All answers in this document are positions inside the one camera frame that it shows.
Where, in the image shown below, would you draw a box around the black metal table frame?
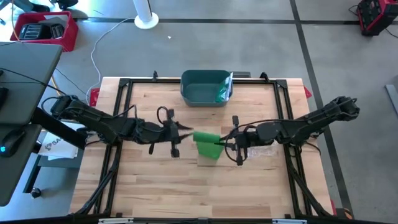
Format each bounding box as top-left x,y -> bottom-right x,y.
74,70 -> 336,218

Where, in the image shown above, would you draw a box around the green elastic bandage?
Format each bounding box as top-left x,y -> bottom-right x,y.
192,131 -> 225,161

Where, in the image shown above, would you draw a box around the red plastic crate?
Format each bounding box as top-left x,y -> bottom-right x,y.
9,11 -> 80,53

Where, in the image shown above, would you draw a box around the white cable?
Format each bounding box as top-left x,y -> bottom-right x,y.
85,17 -> 137,104

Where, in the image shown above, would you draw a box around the white tower fan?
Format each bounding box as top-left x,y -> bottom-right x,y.
132,0 -> 160,30

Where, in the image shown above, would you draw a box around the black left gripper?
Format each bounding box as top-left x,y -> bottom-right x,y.
134,108 -> 194,159

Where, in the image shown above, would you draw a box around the black computer mouse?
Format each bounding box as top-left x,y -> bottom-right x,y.
0,128 -> 26,158

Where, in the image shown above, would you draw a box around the silver aluminium rail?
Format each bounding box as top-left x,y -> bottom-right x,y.
98,218 -> 135,224
272,218 -> 308,224

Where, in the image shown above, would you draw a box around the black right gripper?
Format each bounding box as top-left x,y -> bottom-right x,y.
213,115 -> 276,166

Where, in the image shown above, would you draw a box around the black ribbed device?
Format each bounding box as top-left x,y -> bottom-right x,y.
50,24 -> 66,39
18,23 -> 52,41

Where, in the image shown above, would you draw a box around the grey-blue plastic bin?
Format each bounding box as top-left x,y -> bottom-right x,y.
180,69 -> 234,108

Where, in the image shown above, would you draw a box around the grey metal bar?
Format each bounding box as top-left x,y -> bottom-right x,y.
384,83 -> 398,116

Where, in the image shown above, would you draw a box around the white printed papers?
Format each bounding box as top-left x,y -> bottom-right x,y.
37,121 -> 80,161

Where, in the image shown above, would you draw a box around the grey desk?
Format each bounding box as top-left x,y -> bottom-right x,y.
0,42 -> 64,208

